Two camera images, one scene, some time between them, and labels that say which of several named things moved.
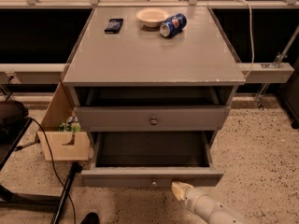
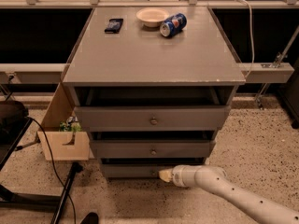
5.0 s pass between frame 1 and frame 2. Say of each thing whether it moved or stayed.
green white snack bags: stayed
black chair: stayed
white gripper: moved
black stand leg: stayed
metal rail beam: stayed
